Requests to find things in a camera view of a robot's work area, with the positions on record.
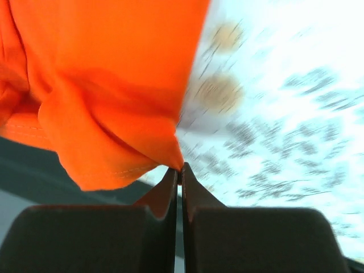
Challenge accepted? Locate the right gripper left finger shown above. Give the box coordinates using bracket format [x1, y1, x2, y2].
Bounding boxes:
[1, 169, 178, 272]

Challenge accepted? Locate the orange t shirt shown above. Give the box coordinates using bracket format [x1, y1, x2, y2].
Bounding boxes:
[1, 1, 210, 191]

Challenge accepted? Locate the floral patterned table mat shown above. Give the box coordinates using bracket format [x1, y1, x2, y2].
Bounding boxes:
[177, 1, 363, 261]

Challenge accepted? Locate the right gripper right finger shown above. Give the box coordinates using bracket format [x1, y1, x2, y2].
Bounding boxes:
[181, 164, 349, 272]

